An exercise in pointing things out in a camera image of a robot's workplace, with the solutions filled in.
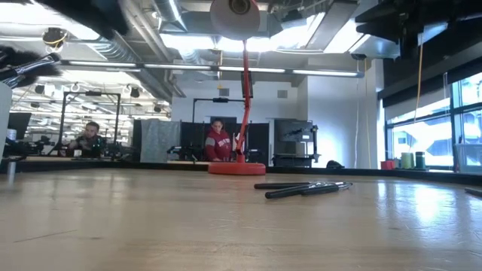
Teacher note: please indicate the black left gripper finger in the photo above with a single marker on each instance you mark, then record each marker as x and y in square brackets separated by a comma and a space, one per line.
[83, 15]

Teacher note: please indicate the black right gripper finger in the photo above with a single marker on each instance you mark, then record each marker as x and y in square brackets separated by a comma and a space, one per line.
[376, 26]

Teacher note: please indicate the black brush fluffy head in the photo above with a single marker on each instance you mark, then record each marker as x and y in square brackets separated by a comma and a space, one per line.
[34, 66]

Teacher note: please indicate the black makeup brush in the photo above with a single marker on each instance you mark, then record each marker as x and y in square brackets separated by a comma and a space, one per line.
[324, 189]
[286, 192]

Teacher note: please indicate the ceiling dome sensor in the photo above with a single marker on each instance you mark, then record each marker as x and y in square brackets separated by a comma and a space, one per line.
[54, 37]

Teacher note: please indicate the person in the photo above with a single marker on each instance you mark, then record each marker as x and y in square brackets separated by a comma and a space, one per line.
[218, 145]
[88, 141]

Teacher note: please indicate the black monitor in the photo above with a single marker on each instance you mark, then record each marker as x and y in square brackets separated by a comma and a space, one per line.
[19, 124]

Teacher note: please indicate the black robot workstation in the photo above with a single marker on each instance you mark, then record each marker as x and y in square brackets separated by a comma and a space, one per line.
[295, 131]

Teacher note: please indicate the light green cup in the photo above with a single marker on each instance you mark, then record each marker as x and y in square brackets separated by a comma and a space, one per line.
[406, 160]

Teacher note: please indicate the red box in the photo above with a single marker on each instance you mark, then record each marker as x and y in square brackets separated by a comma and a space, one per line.
[387, 165]

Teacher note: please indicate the white cup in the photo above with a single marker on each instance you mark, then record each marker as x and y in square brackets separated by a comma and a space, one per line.
[11, 134]

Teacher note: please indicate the dark green cup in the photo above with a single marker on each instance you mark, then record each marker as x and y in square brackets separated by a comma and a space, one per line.
[420, 160]

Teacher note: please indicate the black rounded object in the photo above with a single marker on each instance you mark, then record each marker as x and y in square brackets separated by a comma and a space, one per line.
[335, 164]

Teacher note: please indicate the grey partition panel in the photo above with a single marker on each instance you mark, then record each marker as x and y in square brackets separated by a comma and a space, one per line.
[160, 141]

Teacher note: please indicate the long ceiling light bar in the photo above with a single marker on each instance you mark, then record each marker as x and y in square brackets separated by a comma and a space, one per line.
[226, 68]

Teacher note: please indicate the red desk lamp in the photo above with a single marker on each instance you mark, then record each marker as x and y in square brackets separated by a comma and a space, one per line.
[237, 168]

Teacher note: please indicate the black camera stand frame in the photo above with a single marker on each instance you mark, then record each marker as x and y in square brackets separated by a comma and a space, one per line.
[92, 93]
[220, 100]

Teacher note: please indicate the black window frame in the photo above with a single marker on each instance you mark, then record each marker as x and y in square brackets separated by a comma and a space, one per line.
[454, 128]

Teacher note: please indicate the black aluminium table frame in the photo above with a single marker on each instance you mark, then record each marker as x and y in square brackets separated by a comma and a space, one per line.
[357, 171]

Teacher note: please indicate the black partition wall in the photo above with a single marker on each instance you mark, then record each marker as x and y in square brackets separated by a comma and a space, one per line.
[260, 139]

